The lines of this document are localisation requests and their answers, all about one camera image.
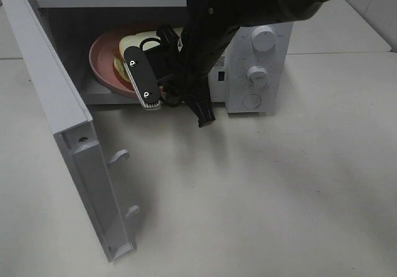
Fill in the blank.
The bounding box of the white microwave knob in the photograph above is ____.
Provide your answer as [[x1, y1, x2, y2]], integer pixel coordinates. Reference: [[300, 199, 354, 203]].
[[251, 25, 277, 52], [247, 66, 269, 89]]

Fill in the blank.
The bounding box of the white microwave oven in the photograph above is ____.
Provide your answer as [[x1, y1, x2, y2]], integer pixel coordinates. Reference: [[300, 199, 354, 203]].
[[9, 0, 295, 115]]

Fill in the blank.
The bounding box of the round door release button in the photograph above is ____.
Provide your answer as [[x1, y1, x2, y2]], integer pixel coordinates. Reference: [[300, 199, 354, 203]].
[[243, 94, 261, 109]]

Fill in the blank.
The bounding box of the white microwave door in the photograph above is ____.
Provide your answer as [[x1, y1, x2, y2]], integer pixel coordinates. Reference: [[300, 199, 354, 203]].
[[1, 0, 133, 262]]

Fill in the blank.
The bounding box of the white bread sandwich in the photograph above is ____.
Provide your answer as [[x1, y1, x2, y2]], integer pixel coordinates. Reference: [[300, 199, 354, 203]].
[[112, 31, 169, 89]]

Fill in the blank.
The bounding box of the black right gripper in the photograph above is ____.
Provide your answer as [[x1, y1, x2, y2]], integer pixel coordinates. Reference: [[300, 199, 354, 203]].
[[144, 25, 215, 128]]

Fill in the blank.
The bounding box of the black camera cable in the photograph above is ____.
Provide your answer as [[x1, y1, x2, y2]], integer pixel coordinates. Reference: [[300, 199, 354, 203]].
[[138, 10, 205, 108]]

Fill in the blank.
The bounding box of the pink round plate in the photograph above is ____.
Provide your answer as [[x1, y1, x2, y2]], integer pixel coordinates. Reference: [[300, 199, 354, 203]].
[[89, 22, 159, 100]]

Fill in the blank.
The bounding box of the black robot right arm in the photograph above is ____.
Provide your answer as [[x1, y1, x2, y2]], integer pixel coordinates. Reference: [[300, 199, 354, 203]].
[[151, 0, 330, 126]]

